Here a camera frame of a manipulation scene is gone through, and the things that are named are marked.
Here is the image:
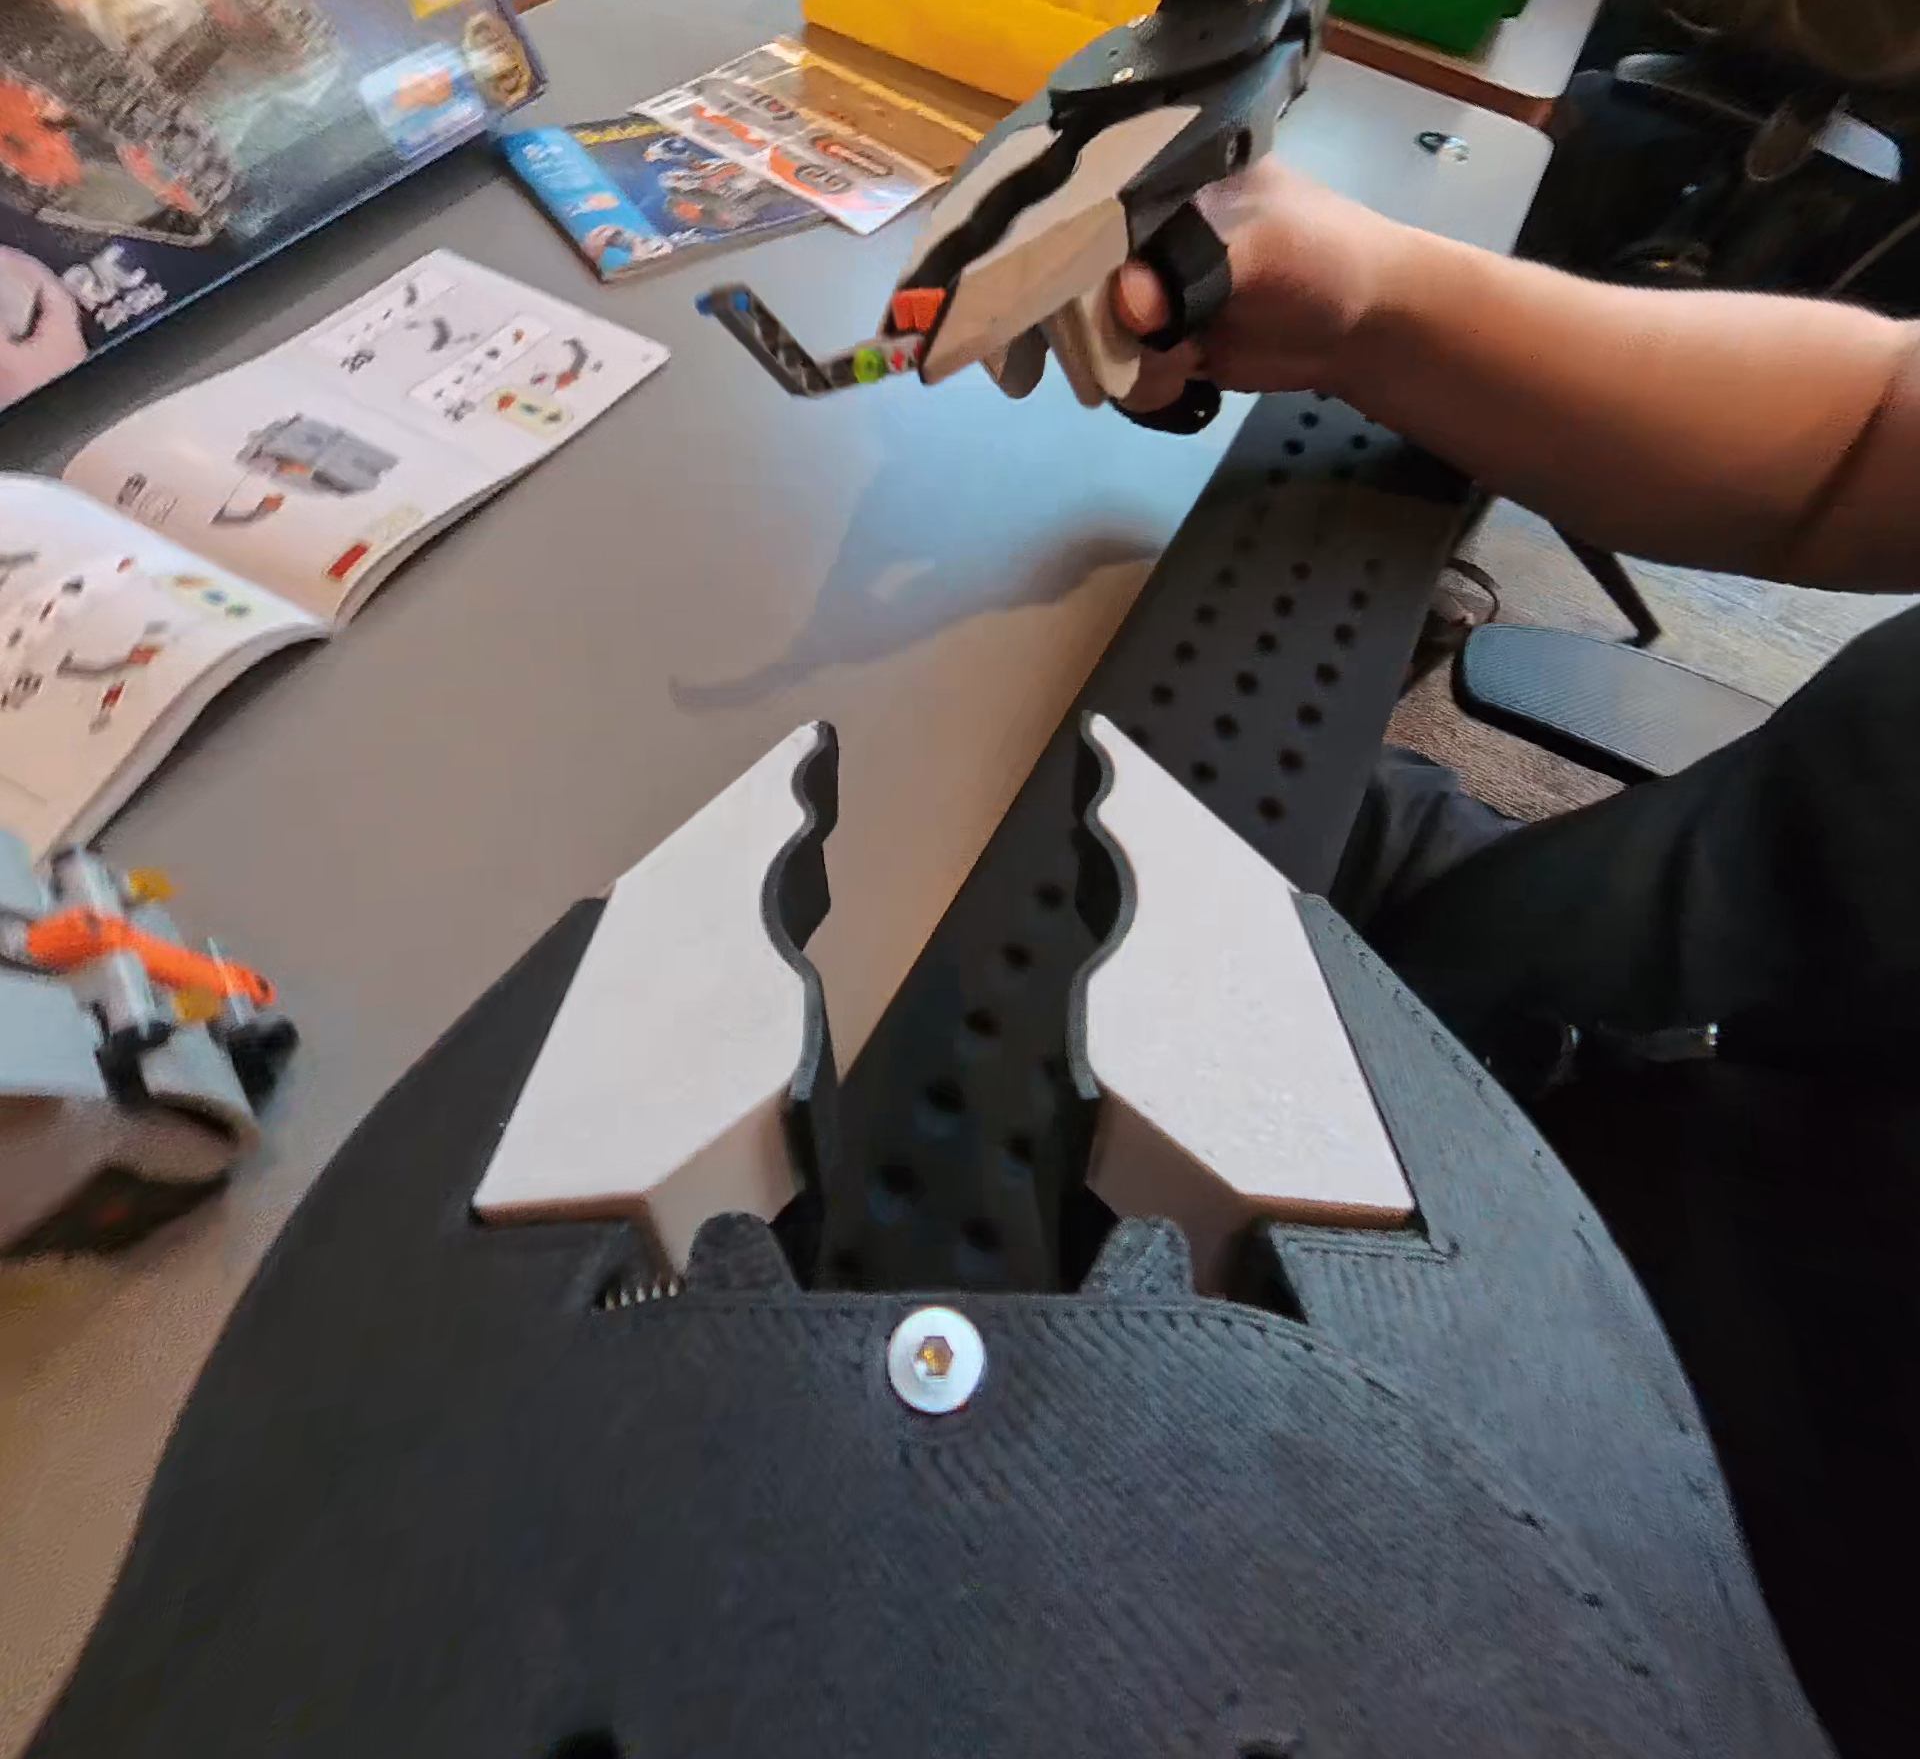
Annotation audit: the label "blue toy box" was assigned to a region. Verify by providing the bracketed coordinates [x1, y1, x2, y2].
[0, 0, 548, 412]

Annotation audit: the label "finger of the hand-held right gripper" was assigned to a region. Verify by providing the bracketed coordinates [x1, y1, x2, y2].
[899, 107, 1204, 290]
[917, 196, 1150, 386]

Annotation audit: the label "sticker sheet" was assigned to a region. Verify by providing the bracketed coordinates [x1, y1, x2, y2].
[629, 33, 993, 237]

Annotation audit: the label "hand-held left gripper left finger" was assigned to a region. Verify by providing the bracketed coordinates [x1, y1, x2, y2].
[470, 719, 841, 1272]

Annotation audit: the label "person's right hand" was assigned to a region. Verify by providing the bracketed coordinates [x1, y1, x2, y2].
[1109, 161, 1419, 417]

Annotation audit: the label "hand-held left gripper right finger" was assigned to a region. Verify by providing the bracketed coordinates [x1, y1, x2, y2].
[1064, 712, 1422, 1295]

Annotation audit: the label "open instruction booklet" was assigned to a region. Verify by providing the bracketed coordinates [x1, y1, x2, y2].
[0, 247, 672, 861]

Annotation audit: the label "black perforated mat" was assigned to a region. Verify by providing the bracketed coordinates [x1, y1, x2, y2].
[838, 393, 1478, 1289]

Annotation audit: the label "black chair armrest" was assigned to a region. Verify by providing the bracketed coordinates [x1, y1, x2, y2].
[1452, 622, 1778, 786]

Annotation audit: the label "grey toy arm orange claws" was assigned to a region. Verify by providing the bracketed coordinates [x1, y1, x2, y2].
[693, 278, 943, 403]

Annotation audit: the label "neighbouring grey table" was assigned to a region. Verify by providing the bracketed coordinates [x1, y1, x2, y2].
[1327, 0, 1638, 133]

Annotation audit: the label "grey desk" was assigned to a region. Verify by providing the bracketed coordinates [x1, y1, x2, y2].
[0, 0, 1556, 1581]

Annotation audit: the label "person's right forearm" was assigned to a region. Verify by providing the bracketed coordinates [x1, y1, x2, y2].
[1348, 214, 1920, 591]

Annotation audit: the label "black office chair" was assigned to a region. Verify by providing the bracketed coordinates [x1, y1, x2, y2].
[1515, 48, 1920, 321]

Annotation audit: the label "grey building block robot body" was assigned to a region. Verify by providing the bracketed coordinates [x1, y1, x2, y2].
[0, 820, 303, 1258]

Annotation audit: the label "blue cover booklet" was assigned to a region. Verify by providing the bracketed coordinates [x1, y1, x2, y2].
[497, 116, 827, 282]

